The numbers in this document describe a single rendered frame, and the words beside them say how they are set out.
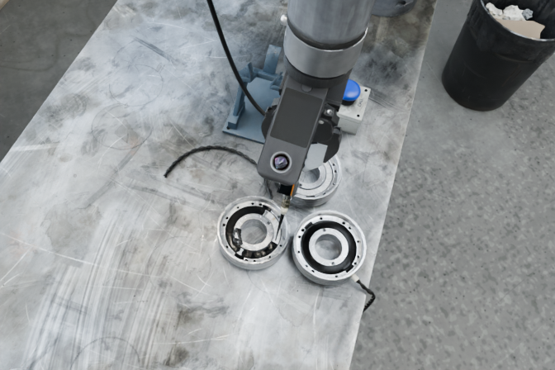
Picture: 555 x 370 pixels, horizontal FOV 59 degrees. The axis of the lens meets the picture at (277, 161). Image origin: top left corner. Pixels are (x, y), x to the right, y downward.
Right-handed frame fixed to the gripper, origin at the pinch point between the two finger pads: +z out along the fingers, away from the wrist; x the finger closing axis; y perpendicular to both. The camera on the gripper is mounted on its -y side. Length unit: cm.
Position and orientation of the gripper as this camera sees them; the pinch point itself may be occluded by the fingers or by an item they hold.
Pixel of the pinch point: (294, 166)
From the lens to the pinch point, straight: 65.0
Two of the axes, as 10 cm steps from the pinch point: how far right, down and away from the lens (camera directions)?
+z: -0.7, 4.9, 8.7
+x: -9.5, -2.9, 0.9
